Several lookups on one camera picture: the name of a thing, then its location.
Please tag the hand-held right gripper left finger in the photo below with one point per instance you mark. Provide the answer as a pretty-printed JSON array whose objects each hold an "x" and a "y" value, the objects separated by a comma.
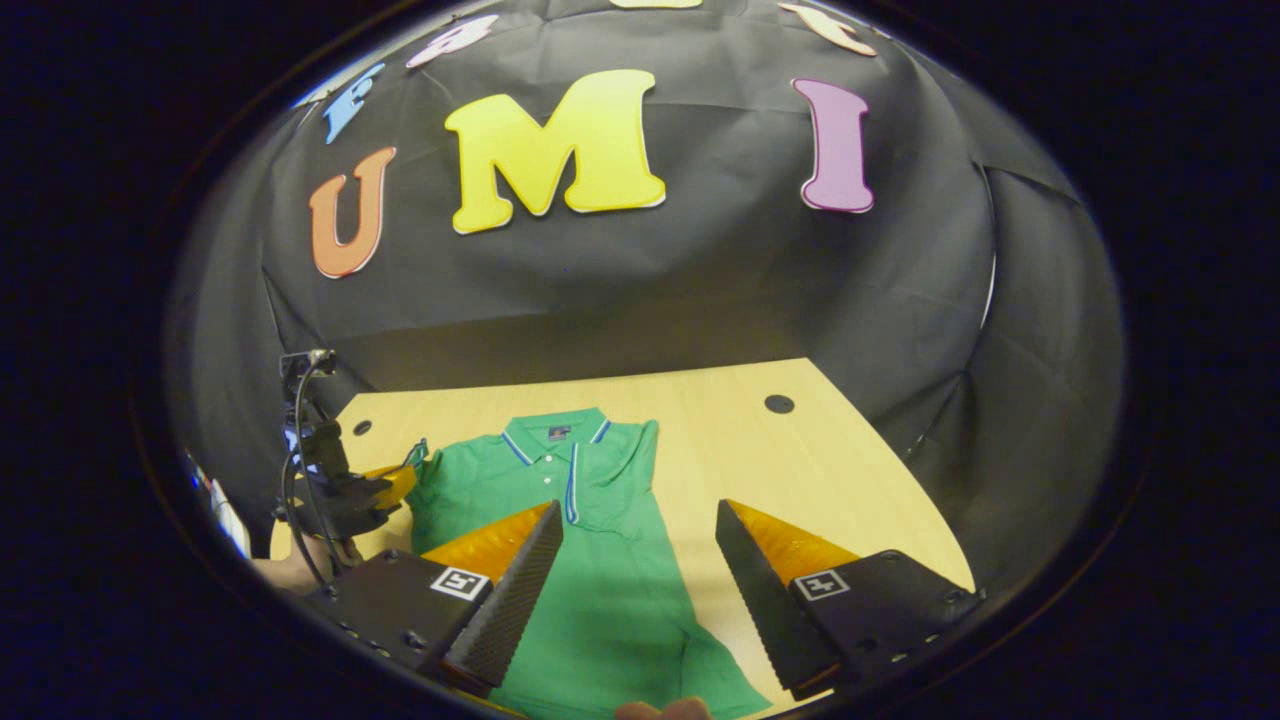
[{"x": 515, "y": 600}]

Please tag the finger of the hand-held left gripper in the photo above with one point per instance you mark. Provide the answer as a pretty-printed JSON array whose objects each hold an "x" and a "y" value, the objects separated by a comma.
[{"x": 395, "y": 483}]

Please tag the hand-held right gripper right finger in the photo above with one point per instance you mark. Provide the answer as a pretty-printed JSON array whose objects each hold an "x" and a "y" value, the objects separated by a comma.
[{"x": 765, "y": 610}]

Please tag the green T-shirt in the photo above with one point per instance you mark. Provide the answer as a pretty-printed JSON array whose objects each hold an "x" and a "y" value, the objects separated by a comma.
[{"x": 610, "y": 600}]

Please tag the white panel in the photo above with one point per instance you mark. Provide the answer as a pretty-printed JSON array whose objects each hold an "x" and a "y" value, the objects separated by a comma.
[{"x": 232, "y": 520}]

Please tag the black backdrop cloth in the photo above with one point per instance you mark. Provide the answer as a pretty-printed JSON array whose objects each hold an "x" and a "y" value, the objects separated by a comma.
[{"x": 700, "y": 270}]

